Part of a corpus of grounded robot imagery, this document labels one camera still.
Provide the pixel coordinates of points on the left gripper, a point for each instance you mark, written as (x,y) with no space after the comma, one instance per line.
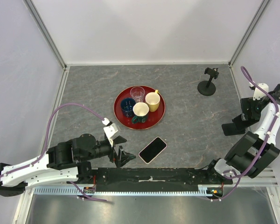
(122,159)

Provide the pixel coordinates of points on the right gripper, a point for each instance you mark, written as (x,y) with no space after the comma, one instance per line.
(248,103)

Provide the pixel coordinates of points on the black folding phone stand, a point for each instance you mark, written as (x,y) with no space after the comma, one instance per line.
(230,129)

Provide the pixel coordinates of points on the phone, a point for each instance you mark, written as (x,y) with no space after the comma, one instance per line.
(152,150)
(241,124)

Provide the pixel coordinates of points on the round base phone holder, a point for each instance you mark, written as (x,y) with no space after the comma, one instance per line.
(207,88)

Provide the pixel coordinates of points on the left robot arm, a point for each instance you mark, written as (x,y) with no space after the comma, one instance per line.
(68,162)

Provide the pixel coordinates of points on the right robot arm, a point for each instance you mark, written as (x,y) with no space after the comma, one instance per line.
(259,123)

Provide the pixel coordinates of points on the green mug white inside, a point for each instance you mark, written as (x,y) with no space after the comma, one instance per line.
(141,111)

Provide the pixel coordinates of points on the dark blue cup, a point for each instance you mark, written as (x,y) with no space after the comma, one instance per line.
(126,106)

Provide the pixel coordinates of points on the clear glass cup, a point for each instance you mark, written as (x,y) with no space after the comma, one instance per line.
(137,93)

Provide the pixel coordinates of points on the yellow mug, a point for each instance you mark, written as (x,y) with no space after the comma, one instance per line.
(152,99)

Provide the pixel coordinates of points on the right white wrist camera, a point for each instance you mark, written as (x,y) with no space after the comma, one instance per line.
(260,91)

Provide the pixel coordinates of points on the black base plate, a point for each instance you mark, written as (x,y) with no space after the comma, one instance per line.
(151,179)

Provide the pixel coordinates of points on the white cable duct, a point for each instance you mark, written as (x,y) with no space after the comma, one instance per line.
(71,190)

